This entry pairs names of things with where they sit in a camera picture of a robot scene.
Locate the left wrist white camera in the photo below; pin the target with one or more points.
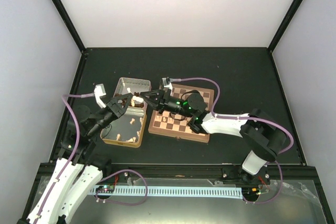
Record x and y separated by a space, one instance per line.
99 92

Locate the left small circuit board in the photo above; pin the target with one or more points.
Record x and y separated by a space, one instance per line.
105 189

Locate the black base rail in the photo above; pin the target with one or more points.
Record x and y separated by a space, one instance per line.
229 174

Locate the right small circuit board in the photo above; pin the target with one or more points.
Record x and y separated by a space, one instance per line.
257 191

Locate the gold tin box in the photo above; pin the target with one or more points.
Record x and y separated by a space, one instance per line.
108 134

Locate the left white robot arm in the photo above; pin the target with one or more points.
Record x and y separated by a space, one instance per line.
75 173

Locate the light blue slotted cable duct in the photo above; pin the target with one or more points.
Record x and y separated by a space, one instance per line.
173 191

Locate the cream chess pieces pile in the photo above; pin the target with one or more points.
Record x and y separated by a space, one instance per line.
128 130

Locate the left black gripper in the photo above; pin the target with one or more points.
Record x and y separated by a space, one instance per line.
114 106

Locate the right black frame post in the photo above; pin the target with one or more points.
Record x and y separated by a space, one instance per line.
294 6

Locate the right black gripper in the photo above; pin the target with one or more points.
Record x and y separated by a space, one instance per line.
163 99

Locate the dark brown chess pieces pile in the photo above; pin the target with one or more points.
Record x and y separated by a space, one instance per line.
136 104

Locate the small circuit board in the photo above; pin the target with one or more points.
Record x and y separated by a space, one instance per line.
105 189
257 191

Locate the left black frame post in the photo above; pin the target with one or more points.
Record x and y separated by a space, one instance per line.
69 24

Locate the cream chess knight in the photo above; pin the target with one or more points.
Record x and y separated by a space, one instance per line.
137 99

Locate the wooden chessboard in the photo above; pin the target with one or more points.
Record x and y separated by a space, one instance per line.
175 126

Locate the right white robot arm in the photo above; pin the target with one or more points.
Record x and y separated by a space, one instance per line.
264 137

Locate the black frame post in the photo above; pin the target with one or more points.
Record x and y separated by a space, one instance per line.
69 24
294 6

